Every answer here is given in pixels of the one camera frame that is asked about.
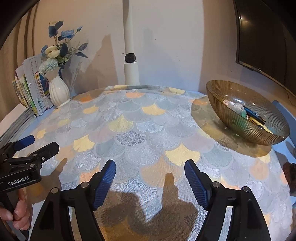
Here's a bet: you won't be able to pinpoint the teal translucent toy figure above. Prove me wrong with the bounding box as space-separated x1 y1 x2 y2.
240 110 248 120

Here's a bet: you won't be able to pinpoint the yellow lighter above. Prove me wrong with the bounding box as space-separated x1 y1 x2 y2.
248 117 273 133

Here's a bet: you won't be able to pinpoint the person's left hand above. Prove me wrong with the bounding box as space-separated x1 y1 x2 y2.
1 189 31 231

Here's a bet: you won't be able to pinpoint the stack of books and leaflets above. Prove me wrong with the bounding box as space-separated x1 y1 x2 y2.
15 54 53 116

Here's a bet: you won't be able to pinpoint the white ribbed ceramic vase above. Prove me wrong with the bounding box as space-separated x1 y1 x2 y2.
49 75 71 108

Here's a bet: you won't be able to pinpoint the brown object beside table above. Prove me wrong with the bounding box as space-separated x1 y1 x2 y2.
283 162 296 188

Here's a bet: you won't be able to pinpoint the blue and white artificial flowers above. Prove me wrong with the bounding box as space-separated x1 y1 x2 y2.
39 21 88 76

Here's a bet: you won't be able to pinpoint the amber ribbed glass bowl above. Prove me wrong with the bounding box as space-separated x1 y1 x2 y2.
206 80 290 146

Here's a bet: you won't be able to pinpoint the patterned fan-motif tablecloth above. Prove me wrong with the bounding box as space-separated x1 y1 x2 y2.
18 86 292 240

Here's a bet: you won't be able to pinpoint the white floor lamp pole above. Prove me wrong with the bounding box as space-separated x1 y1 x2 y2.
122 0 140 85

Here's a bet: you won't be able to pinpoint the black wall television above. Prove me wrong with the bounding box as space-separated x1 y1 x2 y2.
233 1 295 93

